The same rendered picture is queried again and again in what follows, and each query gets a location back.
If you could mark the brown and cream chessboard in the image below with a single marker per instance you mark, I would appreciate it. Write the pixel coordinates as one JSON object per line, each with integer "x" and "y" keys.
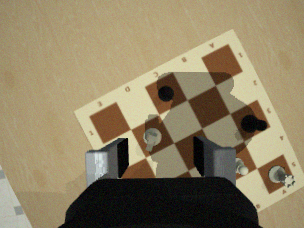
{"x": 215, "y": 86}

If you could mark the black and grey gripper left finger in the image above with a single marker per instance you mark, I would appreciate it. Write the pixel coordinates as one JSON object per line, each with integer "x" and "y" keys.
{"x": 109, "y": 162}

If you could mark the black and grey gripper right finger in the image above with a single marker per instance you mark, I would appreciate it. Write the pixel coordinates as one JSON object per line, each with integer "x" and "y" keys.
{"x": 212, "y": 160}

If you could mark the white pawn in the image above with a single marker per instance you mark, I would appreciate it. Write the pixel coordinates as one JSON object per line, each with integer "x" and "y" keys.
{"x": 240, "y": 168}

